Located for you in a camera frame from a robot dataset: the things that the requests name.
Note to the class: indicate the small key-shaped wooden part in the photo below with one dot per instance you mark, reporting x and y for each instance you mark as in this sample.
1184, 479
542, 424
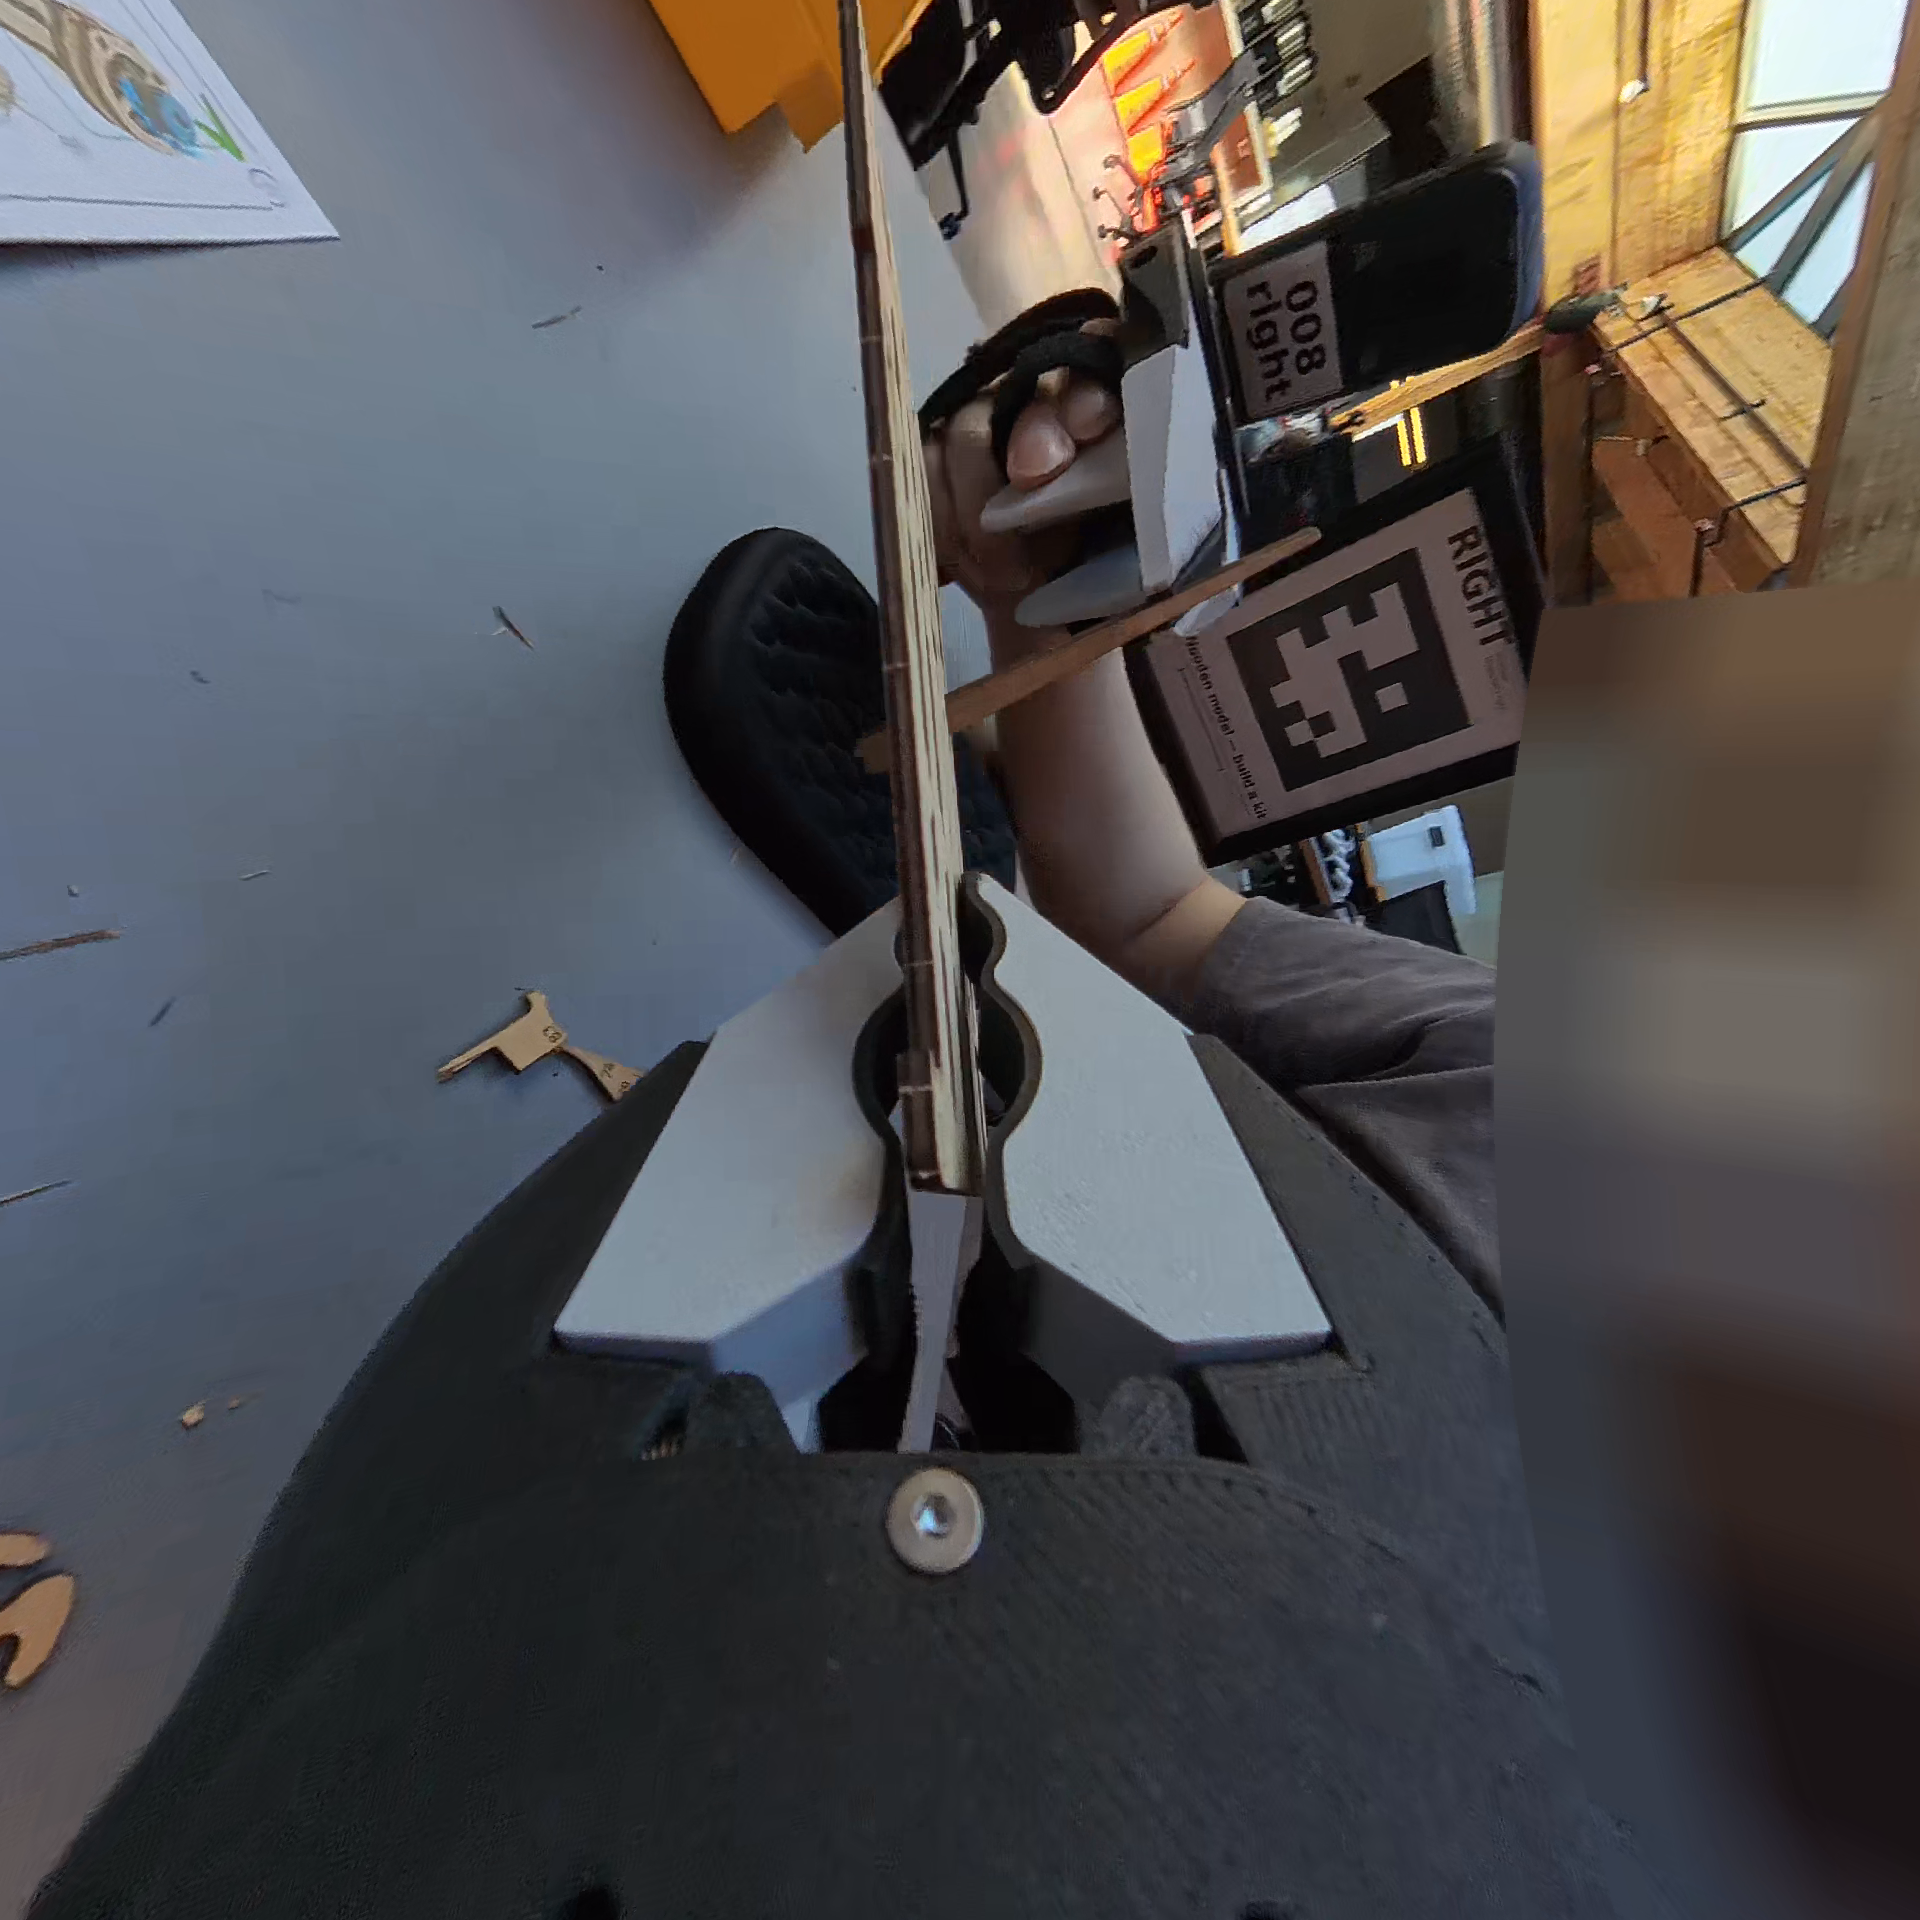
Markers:
526, 1044

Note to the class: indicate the pointed wooden stick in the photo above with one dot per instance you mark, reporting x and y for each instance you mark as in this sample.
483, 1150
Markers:
1079, 643

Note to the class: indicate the curved wooden part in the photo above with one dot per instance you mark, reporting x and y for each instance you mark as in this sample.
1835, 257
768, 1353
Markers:
40, 1630

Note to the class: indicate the person's right hand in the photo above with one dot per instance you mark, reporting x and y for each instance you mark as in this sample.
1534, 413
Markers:
1046, 444

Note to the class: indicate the yellow plastic bin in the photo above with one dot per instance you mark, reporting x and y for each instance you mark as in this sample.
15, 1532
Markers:
737, 64

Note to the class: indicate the plywood sheet with long slots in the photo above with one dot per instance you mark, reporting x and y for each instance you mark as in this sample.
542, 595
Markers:
909, 659

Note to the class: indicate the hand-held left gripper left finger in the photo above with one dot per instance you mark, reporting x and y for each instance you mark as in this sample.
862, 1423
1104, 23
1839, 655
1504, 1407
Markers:
737, 1201

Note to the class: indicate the white instruction booklet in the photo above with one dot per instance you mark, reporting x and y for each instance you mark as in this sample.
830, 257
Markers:
132, 102

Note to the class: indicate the person's right forearm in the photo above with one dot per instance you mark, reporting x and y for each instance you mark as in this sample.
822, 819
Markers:
1092, 811

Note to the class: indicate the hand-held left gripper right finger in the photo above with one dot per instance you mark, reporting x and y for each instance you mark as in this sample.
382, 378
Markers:
1152, 1201

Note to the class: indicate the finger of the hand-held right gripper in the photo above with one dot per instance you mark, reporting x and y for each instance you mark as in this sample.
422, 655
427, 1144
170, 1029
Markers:
1162, 465

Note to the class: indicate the thin wood sliver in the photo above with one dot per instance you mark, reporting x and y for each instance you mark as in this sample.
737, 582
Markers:
63, 945

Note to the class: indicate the black quilted wrist rest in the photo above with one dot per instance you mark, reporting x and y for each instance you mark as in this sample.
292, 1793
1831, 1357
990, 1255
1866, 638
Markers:
781, 691

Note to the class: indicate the small rounded wooden part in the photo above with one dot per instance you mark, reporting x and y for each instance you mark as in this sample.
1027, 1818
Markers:
15, 1548

